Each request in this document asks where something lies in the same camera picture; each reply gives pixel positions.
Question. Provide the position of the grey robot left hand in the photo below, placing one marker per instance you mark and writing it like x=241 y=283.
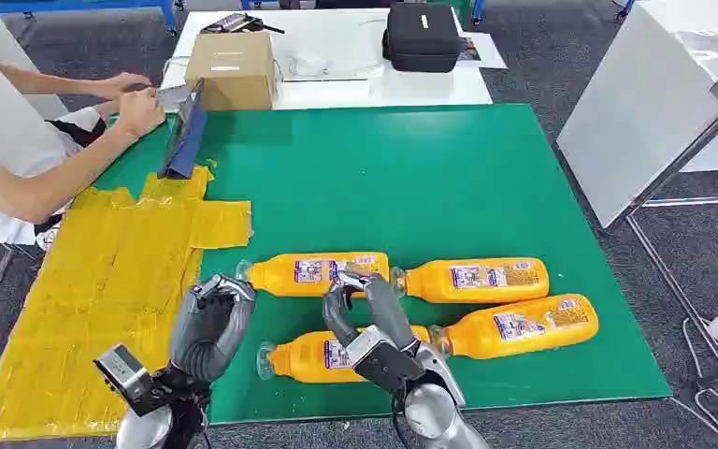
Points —
x=207 y=334

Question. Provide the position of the printed paper leaflet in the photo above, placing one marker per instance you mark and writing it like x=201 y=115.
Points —
x=486 y=52

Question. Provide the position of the brown cardboard box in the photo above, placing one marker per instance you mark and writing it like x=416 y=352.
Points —
x=232 y=68

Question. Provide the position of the person's hand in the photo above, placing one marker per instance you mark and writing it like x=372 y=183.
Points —
x=120 y=84
x=139 y=111

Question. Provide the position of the person's right hand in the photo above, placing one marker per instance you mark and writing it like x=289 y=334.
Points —
x=139 y=111

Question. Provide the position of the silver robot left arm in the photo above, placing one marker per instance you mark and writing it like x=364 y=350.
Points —
x=148 y=431

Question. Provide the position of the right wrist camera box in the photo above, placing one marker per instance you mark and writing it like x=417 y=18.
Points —
x=380 y=362

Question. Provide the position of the person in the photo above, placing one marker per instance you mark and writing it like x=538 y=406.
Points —
x=0 y=124

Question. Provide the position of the yellow taped sheet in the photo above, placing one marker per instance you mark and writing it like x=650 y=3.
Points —
x=99 y=279

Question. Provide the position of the green table mat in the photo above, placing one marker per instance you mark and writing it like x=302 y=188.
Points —
x=396 y=186

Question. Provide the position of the blue metal frame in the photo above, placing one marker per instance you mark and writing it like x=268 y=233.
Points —
x=86 y=5

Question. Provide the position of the tablet in blue folder stand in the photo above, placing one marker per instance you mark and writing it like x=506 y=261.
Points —
x=184 y=133

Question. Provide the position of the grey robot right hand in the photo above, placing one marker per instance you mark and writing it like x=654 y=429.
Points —
x=390 y=316

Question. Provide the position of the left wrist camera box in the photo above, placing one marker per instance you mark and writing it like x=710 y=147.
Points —
x=120 y=372

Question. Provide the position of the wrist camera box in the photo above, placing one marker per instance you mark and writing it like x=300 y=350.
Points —
x=380 y=362
x=120 y=372

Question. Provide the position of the small white side table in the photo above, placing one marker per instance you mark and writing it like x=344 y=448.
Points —
x=0 y=49

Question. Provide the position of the black handheld device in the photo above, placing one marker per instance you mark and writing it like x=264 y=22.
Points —
x=235 y=23

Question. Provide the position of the black zip case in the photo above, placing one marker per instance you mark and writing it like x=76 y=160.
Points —
x=422 y=37

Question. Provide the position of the person's left hand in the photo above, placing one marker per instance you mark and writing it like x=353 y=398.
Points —
x=120 y=84

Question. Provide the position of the orange detergent bottle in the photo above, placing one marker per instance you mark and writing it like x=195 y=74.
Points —
x=433 y=282
x=303 y=359
x=476 y=334
x=278 y=276

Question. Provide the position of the white panel table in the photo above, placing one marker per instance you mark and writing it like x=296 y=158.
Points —
x=638 y=111

